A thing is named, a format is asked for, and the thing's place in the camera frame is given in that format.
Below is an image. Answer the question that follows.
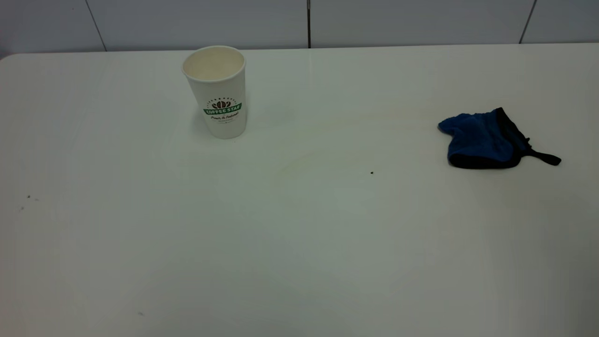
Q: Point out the blue cloth with black trim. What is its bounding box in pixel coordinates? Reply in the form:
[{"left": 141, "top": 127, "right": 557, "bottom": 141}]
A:
[{"left": 438, "top": 107, "right": 562, "bottom": 169}]

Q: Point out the white paper coffee cup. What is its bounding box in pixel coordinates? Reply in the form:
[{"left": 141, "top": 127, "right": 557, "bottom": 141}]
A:
[{"left": 182, "top": 45, "right": 248, "bottom": 139}]

